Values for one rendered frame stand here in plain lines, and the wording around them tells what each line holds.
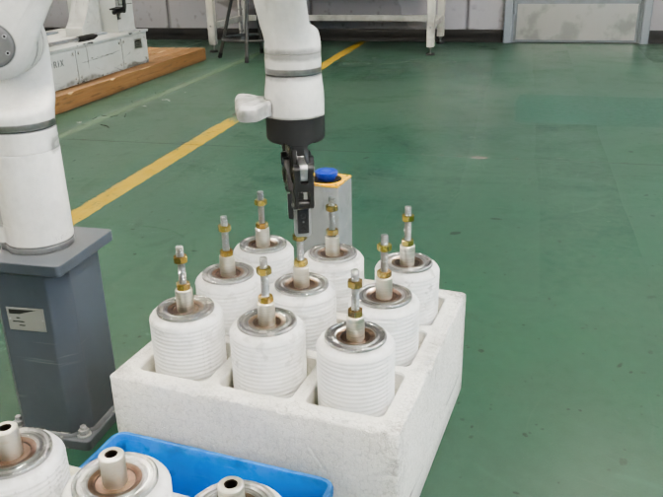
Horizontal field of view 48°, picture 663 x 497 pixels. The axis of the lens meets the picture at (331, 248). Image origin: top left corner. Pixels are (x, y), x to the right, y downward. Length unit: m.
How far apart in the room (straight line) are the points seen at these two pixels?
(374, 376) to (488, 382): 0.45
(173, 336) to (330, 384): 0.21
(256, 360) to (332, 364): 0.10
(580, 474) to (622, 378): 0.28
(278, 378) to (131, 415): 0.21
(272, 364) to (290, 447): 0.10
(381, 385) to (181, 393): 0.25
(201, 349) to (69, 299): 0.23
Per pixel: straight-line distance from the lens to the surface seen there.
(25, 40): 1.02
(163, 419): 1.00
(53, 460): 0.77
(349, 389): 0.88
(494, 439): 1.17
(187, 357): 0.97
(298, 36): 0.91
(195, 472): 0.98
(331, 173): 1.27
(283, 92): 0.92
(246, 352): 0.92
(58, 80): 3.80
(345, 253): 1.13
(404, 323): 0.98
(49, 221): 1.09
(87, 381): 1.17
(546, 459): 1.15
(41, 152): 1.07
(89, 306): 1.15
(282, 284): 1.03
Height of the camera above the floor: 0.69
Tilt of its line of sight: 22 degrees down
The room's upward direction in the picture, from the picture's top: 1 degrees counter-clockwise
